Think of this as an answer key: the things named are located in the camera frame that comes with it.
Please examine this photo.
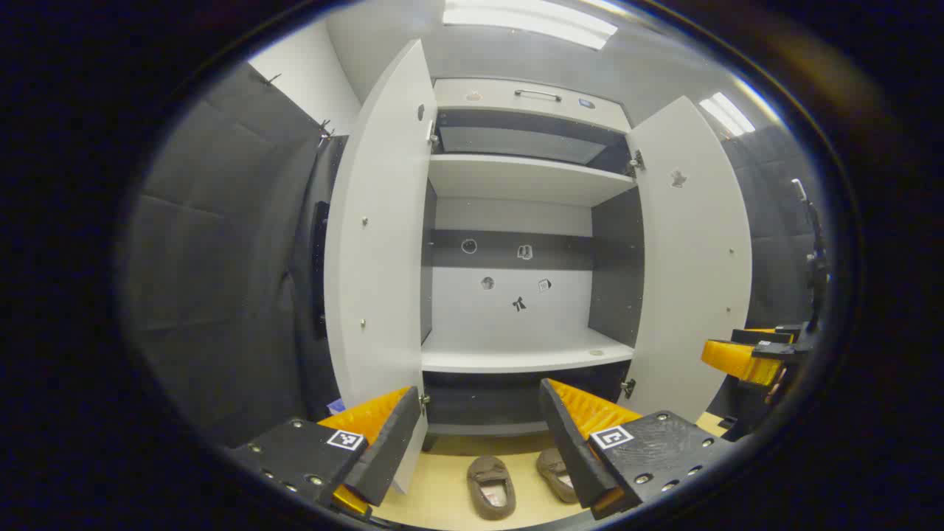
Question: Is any white shoe cabinet door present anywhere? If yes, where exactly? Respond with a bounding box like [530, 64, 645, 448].
[625, 96, 753, 423]
[324, 39, 437, 495]

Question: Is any ceiling light panel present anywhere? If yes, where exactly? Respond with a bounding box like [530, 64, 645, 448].
[698, 91, 757, 138]
[442, 0, 619, 51]

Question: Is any white shoe cabinet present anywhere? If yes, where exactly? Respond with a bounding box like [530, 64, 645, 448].
[420, 76, 646, 452]

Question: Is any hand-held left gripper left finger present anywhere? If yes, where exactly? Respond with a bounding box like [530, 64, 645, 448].
[227, 385, 423, 521]

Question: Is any black backdrop cloth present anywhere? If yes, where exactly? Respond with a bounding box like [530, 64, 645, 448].
[125, 63, 347, 447]
[708, 125, 830, 443]

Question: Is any black door handle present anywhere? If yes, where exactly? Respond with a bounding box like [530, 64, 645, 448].
[311, 199, 330, 341]

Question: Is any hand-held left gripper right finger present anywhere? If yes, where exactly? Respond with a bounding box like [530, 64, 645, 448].
[538, 378, 732, 521]

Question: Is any brown fuzzy shoe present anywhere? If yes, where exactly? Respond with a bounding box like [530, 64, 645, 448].
[467, 455, 516, 521]
[536, 448, 580, 505]

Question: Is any white cabinet drawer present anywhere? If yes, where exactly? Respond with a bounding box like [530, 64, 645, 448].
[434, 77, 633, 133]

